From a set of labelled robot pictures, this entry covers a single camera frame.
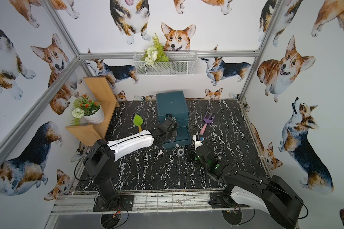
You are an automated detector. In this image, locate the teal drawer cabinet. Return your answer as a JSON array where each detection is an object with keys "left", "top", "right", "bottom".
[{"left": 156, "top": 91, "right": 191, "bottom": 149}]

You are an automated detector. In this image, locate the white wire basket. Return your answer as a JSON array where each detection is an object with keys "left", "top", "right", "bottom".
[{"left": 133, "top": 51, "right": 198, "bottom": 76}]

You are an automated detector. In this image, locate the green white artificial plant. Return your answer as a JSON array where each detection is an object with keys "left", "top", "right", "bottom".
[{"left": 141, "top": 33, "right": 169, "bottom": 66}]

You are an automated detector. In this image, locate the purple pink garden fork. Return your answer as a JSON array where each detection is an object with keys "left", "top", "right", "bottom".
[{"left": 199, "top": 112, "right": 215, "bottom": 135}]

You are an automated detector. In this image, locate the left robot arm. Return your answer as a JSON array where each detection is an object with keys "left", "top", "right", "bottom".
[{"left": 83, "top": 116, "right": 178, "bottom": 210}]

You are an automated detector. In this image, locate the clear tape roll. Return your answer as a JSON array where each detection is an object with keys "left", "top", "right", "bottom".
[{"left": 177, "top": 148, "right": 185, "bottom": 156}]

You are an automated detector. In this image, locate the green trowel yellow handle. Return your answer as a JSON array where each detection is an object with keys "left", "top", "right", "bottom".
[{"left": 133, "top": 114, "right": 143, "bottom": 132}]

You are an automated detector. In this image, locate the white flower pot plant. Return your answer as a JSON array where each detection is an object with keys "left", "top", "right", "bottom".
[{"left": 71, "top": 94, "right": 105, "bottom": 126}]

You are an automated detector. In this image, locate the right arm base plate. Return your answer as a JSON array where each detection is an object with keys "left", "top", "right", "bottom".
[{"left": 208, "top": 192, "right": 248, "bottom": 209}]

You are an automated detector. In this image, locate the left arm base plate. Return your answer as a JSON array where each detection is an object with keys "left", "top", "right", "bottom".
[{"left": 93, "top": 195, "right": 134, "bottom": 212}]

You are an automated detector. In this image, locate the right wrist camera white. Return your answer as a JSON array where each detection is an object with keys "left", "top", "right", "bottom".
[{"left": 193, "top": 134, "right": 204, "bottom": 152}]

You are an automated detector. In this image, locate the wooden shelf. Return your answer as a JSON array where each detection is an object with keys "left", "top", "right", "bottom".
[{"left": 67, "top": 77, "right": 119, "bottom": 146}]

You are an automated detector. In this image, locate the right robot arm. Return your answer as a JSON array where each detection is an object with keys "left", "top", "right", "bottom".
[{"left": 187, "top": 145, "right": 304, "bottom": 229}]

